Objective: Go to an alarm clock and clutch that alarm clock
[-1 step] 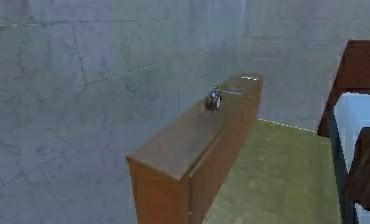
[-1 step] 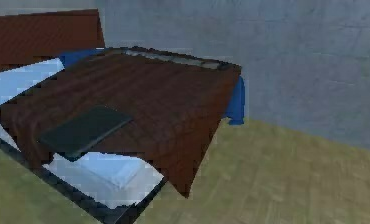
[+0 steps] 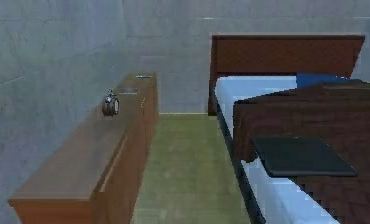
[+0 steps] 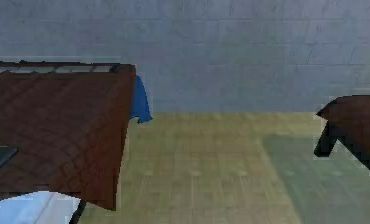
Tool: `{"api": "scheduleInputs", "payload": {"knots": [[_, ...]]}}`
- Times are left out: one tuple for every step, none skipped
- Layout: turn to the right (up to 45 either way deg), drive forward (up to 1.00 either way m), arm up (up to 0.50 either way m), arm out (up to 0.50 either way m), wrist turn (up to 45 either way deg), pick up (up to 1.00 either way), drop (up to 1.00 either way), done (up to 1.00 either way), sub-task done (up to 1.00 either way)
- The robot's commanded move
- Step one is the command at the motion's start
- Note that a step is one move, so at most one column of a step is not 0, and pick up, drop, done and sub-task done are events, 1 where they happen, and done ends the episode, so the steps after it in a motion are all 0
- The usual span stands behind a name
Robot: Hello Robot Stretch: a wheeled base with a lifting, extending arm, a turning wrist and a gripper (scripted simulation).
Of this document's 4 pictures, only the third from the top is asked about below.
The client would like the grey flat rectangular object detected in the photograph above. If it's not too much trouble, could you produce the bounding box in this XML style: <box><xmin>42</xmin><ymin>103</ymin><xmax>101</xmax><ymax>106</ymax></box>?
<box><xmin>118</xmin><ymin>87</ymin><xmax>141</xmax><ymax>95</ymax></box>

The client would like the brown wooden dresser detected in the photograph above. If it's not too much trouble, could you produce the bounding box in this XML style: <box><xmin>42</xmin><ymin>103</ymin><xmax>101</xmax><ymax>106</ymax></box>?
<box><xmin>7</xmin><ymin>71</ymin><xmax>160</xmax><ymax>224</ymax></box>

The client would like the brown wooden bed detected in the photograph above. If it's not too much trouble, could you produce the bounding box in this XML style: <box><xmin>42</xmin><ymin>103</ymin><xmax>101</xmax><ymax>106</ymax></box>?
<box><xmin>207</xmin><ymin>32</ymin><xmax>370</xmax><ymax>224</ymax></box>

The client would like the black closed laptop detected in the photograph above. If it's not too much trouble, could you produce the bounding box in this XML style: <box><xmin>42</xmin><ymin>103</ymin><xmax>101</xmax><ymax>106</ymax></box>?
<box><xmin>251</xmin><ymin>135</ymin><xmax>359</xmax><ymax>178</ymax></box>

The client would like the blue pillow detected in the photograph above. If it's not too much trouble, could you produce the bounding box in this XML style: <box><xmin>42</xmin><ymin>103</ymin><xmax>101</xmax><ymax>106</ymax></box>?
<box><xmin>296</xmin><ymin>72</ymin><xmax>352</xmax><ymax>90</ymax></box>

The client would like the dark brown blanket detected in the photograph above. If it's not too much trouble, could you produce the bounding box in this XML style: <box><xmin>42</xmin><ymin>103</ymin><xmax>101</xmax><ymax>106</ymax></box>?
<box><xmin>232</xmin><ymin>79</ymin><xmax>370</xmax><ymax>224</ymax></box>

